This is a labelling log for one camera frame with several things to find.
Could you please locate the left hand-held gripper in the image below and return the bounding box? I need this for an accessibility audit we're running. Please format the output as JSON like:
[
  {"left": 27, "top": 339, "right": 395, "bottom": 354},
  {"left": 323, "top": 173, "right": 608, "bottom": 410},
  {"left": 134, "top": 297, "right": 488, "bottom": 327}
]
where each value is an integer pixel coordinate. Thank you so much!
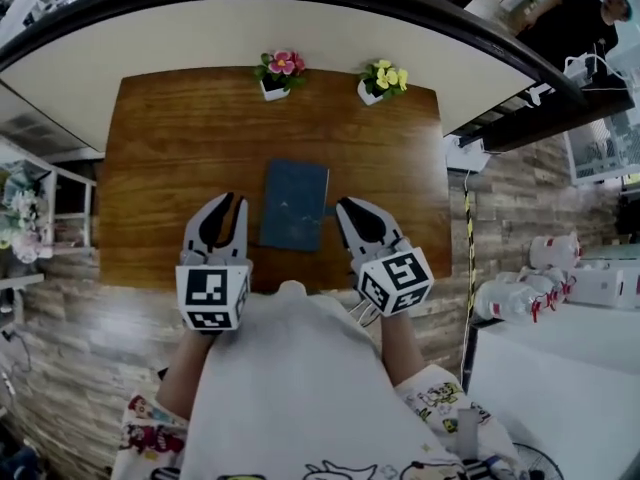
[{"left": 175, "top": 192, "right": 254, "bottom": 336}]

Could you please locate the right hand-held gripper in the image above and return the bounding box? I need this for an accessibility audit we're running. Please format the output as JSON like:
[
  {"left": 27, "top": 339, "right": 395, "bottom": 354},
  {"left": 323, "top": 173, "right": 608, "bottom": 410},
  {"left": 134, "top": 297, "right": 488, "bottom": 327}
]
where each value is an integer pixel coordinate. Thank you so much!
[{"left": 334, "top": 196, "right": 435, "bottom": 318}]

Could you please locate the blue notebook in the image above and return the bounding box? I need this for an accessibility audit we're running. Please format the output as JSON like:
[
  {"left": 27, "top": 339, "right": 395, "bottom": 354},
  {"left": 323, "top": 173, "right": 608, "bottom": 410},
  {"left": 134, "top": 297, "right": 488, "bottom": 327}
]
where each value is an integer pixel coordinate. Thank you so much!
[{"left": 258, "top": 158, "right": 339, "bottom": 254}]

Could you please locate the person's right forearm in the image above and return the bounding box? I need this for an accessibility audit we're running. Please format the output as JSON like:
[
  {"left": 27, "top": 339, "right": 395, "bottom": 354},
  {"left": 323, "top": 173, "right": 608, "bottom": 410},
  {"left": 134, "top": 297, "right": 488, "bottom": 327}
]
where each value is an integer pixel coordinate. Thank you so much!
[{"left": 378, "top": 309, "right": 427, "bottom": 389}]

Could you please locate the person's left forearm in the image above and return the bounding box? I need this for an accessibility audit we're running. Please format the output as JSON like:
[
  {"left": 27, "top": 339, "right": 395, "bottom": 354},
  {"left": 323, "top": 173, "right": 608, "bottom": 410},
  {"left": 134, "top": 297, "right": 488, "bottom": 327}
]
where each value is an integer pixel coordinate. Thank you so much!
[{"left": 154, "top": 327, "right": 224, "bottom": 423}]

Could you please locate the yellow black striped strip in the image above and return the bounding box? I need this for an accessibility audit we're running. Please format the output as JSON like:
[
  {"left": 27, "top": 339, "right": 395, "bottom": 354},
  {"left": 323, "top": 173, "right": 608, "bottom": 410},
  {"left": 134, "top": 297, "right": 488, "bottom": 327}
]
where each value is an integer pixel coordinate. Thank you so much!
[{"left": 462, "top": 186, "right": 477, "bottom": 320}]

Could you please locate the white power adapter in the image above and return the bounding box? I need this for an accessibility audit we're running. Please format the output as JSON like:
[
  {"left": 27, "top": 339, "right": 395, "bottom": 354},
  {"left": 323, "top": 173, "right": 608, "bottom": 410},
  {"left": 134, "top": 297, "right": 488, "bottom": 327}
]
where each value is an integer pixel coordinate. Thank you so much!
[{"left": 443, "top": 134, "right": 490, "bottom": 173}]

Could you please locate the yellow flower in white pot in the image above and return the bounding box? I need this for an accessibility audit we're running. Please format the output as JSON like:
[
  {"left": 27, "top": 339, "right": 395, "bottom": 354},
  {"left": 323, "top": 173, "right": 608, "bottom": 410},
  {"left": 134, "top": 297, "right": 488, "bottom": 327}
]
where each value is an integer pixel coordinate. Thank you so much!
[{"left": 356, "top": 58, "right": 410, "bottom": 108}]

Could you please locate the white shelf unit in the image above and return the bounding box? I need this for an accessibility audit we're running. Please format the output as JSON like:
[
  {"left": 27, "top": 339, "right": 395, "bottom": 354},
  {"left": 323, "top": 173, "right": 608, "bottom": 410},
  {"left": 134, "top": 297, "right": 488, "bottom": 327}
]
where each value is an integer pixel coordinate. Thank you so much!
[{"left": 0, "top": 136, "right": 97, "bottom": 250}]

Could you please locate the clear plastic bottle red label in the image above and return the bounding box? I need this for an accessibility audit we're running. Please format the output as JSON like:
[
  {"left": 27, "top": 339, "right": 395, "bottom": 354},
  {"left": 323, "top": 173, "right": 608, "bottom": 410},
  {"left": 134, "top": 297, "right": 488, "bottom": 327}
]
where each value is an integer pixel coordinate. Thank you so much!
[
  {"left": 529, "top": 232, "right": 584, "bottom": 272},
  {"left": 518, "top": 266, "right": 577, "bottom": 310},
  {"left": 474, "top": 279, "right": 547, "bottom": 326}
]

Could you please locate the pink flower in white pot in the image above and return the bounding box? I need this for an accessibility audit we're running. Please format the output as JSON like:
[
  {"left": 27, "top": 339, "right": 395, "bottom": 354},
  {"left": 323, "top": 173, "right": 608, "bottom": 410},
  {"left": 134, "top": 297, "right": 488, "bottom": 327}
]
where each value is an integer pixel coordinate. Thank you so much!
[{"left": 253, "top": 49, "right": 308, "bottom": 103}]

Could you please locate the person's white cartoon print shirt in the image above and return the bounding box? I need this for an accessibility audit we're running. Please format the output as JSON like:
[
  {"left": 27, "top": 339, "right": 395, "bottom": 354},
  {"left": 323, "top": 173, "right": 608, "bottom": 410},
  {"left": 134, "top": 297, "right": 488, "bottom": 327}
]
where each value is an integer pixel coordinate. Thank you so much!
[{"left": 110, "top": 279, "right": 527, "bottom": 480}]

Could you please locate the pale flower bouquet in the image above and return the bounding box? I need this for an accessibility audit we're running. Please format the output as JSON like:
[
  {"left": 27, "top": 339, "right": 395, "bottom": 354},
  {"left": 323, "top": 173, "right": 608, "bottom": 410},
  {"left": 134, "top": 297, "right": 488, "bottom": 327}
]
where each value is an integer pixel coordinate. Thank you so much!
[{"left": 0, "top": 161, "right": 55, "bottom": 265}]

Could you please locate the white cardboard box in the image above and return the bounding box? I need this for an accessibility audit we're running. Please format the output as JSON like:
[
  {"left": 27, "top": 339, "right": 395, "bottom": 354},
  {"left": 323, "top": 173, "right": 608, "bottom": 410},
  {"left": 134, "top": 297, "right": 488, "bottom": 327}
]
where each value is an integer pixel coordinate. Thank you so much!
[{"left": 568, "top": 265, "right": 627, "bottom": 310}]

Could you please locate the white charging device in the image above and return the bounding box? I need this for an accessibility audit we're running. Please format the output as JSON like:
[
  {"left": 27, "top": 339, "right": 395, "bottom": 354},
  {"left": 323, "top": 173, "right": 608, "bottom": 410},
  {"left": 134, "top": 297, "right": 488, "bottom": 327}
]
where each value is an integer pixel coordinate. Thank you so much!
[{"left": 563, "top": 54, "right": 610, "bottom": 83}]

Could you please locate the black floor fan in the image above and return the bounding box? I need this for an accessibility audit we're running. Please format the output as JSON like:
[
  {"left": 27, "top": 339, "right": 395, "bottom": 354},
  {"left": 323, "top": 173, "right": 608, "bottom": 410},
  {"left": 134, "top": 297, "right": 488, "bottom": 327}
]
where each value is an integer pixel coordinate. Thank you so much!
[{"left": 511, "top": 441, "right": 562, "bottom": 480}]

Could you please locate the white wire mesh cabinet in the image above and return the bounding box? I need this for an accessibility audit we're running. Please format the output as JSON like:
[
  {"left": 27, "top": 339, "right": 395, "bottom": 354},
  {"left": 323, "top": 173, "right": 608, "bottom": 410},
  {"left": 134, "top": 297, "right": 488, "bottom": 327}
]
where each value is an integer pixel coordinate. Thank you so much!
[{"left": 563, "top": 114, "right": 640, "bottom": 186}]

